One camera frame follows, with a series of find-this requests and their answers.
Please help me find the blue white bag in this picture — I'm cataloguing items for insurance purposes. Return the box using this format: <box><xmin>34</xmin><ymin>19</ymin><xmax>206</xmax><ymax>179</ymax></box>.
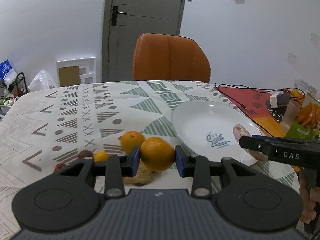
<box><xmin>0</xmin><ymin>60</ymin><xmax>17</xmax><ymax>87</ymax></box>

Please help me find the large orange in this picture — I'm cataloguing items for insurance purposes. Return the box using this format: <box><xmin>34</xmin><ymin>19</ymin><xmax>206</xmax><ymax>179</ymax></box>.
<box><xmin>120</xmin><ymin>131</ymin><xmax>145</xmax><ymax>153</ymax></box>
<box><xmin>140</xmin><ymin>137</ymin><xmax>175</xmax><ymax>172</ymax></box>

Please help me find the translucent plastic cup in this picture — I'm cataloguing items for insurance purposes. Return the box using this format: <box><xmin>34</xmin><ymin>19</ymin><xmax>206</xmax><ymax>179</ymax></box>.
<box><xmin>280</xmin><ymin>100</ymin><xmax>301</xmax><ymax>133</ymax></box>

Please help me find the white foam packaging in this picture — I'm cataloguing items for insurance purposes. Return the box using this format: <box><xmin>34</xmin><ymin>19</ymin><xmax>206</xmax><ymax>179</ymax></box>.
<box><xmin>56</xmin><ymin>57</ymin><xmax>96</xmax><ymax>85</ymax></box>

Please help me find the grey door with handle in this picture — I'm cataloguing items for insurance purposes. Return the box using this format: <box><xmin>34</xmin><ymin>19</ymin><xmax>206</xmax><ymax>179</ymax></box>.
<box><xmin>101</xmin><ymin>0</ymin><xmax>184</xmax><ymax>82</ymax></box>

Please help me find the brown cardboard piece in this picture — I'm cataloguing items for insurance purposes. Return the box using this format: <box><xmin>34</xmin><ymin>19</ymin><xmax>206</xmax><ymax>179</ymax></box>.
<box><xmin>59</xmin><ymin>66</ymin><xmax>81</xmax><ymax>87</ymax></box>

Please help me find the peeled pomelo segment orange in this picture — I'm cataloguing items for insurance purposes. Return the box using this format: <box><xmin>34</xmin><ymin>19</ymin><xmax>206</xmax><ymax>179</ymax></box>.
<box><xmin>123</xmin><ymin>161</ymin><xmax>156</xmax><ymax>185</ymax></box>

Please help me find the small orange kumquat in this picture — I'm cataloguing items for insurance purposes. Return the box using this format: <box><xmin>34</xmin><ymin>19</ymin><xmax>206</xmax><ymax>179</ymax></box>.
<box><xmin>93</xmin><ymin>151</ymin><xmax>110</xmax><ymax>162</ymax></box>

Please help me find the white plastic bag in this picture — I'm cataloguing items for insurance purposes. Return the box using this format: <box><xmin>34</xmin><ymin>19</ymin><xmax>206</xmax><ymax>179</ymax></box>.
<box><xmin>28</xmin><ymin>69</ymin><xmax>57</xmax><ymax>92</ymax></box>

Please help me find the dried mango snack bag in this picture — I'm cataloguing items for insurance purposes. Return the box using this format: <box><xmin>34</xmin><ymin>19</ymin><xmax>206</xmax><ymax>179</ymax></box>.
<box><xmin>285</xmin><ymin>92</ymin><xmax>319</xmax><ymax>140</ymax></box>

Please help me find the black metal rack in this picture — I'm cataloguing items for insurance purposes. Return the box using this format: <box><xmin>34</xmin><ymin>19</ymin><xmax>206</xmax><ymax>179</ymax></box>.
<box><xmin>1</xmin><ymin>72</ymin><xmax>29</xmax><ymax>105</ymax></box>

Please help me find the orange leather chair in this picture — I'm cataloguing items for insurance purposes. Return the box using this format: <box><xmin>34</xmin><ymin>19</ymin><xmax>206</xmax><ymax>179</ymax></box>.
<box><xmin>132</xmin><ymin>33</ymin><xmax>211</xmax><ymax>83</ymax></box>

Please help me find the peeled pomelo segment pale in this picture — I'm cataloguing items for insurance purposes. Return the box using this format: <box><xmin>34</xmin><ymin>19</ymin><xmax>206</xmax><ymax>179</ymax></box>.
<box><xmin>233</xmin><ymin>124</ymin><xmax>268</xmax><ymax>162</ymax></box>

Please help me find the person's right hand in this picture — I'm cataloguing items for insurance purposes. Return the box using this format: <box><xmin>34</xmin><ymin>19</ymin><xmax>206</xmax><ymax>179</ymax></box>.
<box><xmin>298</xmin><ymin>171</ymin><xmax>320</xmax><ymax>224</ymax></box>

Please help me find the white power adapter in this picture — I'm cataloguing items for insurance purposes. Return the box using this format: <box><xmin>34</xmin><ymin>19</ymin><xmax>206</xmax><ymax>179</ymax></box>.
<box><xmin>270</xmin><ymin>91</ymin><xmax>291</xmax><ymax>109</ymax></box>

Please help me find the white enamel plate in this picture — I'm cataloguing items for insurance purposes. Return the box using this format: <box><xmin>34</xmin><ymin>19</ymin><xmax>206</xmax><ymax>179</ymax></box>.
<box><xmin>171</xmin><ymin>100</ymin><xmax>261</xmax><ymax>166</ymax></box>

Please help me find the red orange mat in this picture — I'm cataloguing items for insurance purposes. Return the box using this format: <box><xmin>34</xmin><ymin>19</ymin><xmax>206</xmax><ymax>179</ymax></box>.
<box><xmin>218</xmin><ymin>85</ymin><xmax>286</xmax><ymax>137</ymax></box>

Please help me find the dark red plum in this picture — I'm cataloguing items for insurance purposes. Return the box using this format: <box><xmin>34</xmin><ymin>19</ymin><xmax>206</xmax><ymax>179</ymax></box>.
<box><xmin>54</xmin><ymin>163</ymin><xmax>67</xmax><ymax>172</ymax></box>
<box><xmin>78</xmin><ymin>150</ymin><xmax>93</xmax><ymax>159</ymax></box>

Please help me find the black cable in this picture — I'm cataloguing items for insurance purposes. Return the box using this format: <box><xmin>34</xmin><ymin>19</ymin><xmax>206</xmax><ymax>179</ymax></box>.
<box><xmin>214</xmin><ymin>83</ymin><xmax>306</xmax><ymax>138</ymax></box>

